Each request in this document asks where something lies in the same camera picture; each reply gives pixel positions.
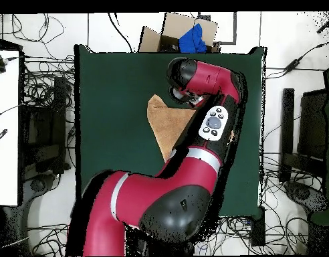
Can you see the tan terry towel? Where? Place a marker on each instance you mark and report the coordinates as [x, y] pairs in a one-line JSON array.
[[167, 125]]

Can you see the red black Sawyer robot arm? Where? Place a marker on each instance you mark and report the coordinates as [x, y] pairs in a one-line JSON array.
[[153, 192]]

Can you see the blue garment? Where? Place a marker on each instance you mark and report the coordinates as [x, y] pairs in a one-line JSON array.
[[192, 41]]

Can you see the open cardboard box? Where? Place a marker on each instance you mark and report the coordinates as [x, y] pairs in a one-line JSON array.
[[178, 25]]

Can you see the dark green table cloth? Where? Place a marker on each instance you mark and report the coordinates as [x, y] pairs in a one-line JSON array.
[[113, 107]]

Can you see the black upright stand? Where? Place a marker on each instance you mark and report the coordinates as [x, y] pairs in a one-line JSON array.
[[287, 120]]

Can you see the small black box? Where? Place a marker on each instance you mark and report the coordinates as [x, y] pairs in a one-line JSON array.
[[258, 227]]

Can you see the dark grey chair base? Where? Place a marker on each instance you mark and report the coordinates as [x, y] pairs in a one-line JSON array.
[[303, 194]]

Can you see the black equipment rack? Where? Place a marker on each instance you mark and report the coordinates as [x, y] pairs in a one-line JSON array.
[[44, 128]]

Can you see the black round floor foot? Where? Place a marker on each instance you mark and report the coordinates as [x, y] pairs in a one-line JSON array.
[[38, 184]]

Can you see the white desk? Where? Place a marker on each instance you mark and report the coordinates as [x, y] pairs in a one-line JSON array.
[[5, 120]]

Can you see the black bar with white print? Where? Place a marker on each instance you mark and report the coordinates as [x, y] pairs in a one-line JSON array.
[[0, 137]]

